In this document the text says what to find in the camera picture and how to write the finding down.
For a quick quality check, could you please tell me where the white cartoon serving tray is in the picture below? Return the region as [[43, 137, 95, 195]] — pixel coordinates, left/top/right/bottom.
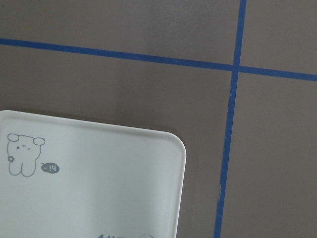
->
[[0, 110, 186, 238]]

